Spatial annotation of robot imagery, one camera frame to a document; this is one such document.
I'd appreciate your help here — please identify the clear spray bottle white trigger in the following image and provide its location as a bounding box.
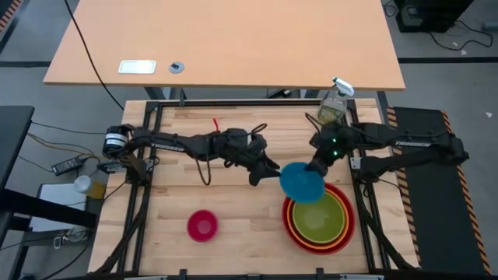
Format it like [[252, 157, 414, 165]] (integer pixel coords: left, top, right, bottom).
[[317, 76, 356, 126]]

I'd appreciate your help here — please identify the blue plastic bowl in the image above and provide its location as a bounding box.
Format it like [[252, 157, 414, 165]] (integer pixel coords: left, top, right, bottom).
[[279, 161, 326, 205]]

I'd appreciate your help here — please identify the small clear plastic object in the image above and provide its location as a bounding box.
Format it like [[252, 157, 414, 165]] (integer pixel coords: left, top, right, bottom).
[[53, 226, 89, 250]]

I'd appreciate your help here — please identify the large red plastic bowl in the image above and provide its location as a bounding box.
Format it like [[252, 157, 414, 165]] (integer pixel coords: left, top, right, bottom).
[[281, 181, 356, 257]]

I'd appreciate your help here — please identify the white rectangular desk plate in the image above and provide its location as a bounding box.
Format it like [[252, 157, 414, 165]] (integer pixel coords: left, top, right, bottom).
[[117, 59, 157, 75]]

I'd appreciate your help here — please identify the black side table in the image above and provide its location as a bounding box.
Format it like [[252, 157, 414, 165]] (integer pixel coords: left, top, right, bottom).
[[0, 105, 36, 188]]

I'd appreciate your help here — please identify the black equipment box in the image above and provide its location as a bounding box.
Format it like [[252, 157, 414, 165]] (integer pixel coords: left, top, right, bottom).
[[394, 0, 476, 34]]

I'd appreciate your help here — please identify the large tan wooden desk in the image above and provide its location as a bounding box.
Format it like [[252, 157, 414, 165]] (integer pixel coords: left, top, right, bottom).
[[43, 0, 406, 101]]

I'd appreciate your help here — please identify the thin yellow floor cable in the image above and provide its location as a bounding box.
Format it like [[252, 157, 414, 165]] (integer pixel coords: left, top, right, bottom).
[[26, 131, 103, 160]]

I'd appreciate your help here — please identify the black power adapter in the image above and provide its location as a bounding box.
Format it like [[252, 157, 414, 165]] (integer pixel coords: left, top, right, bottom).
[[51, 155, 85, 177]]

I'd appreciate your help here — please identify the clear bottle yellow liquid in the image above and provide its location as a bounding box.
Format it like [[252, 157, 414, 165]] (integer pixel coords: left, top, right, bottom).
[[73, 174, 107, 201]]

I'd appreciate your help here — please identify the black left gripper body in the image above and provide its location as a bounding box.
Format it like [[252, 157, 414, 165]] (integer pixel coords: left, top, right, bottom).
[[242, 133, 274, 187]]

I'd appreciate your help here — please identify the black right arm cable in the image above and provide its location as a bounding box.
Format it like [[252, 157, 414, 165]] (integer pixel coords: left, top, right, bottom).
[[304, 111, 331, 137]]

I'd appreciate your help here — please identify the black metal table frame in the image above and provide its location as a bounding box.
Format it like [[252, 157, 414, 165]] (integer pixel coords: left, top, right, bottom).
[[93, 98, 421, 280]]

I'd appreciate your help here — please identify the large black hazard striped mat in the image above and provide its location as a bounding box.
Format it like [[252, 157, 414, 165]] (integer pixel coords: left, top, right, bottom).
[[385, 106, 493, 276]]

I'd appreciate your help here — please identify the small black hazard striped mat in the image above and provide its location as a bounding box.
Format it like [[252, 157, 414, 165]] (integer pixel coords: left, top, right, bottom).
[[0, 0, 24, 33]]

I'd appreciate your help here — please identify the long black desk cable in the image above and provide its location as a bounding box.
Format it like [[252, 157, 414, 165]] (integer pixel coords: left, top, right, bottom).
[[64, 0, 125, 112]]

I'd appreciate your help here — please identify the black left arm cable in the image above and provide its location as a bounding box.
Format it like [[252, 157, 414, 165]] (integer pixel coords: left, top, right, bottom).
[[193, 123, 269, 187]]

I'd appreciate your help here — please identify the thin black floor cable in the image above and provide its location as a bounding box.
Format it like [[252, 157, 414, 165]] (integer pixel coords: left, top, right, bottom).
[[30, 121, 108, 136]]

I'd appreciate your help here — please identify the white flat board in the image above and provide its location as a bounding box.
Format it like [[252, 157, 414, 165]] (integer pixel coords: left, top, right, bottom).
[[29, 182, 89, 233]]

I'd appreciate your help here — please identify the black metal stand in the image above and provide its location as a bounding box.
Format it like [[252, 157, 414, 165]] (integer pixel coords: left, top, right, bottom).
[[0, 187, 99, 280]]

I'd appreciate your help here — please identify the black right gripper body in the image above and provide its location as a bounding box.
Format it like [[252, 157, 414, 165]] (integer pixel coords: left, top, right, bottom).
[[310, 124, 354, 166]]

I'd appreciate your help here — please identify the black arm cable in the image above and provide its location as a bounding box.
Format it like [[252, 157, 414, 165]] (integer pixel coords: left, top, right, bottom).
[[304, 111, 331, 137], [193, 123, 269, 187]]

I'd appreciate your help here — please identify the small pink plastic bowl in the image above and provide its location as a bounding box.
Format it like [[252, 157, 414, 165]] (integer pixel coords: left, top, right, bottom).
[[186, 209, 219, 243]]

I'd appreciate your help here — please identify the black floor cable loop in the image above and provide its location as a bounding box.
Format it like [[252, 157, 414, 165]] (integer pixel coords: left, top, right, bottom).
[[426, 19, 495, 52]]

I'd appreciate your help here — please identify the orange plastic bowl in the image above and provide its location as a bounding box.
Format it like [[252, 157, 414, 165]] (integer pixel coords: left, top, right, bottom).
[[286, 186, 351, 250]]

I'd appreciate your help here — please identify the green plastic bowl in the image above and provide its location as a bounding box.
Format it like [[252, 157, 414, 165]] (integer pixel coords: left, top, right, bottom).
[[291, 190, 347, 244]]

